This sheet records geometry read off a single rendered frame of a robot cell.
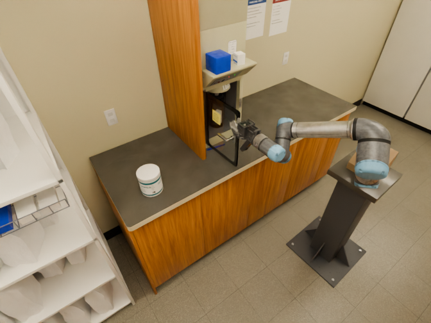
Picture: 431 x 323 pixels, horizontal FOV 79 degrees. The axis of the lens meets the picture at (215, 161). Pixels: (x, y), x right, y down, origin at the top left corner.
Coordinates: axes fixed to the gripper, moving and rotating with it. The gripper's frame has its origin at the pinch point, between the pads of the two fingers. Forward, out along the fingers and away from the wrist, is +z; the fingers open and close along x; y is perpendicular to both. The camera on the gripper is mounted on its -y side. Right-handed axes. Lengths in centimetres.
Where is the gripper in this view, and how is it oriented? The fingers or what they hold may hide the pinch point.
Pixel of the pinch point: (231, 124)
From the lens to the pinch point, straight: 143.6
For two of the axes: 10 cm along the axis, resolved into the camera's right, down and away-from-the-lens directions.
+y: -0.1, -7.4, -6.7
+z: -5.8, -5.4, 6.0
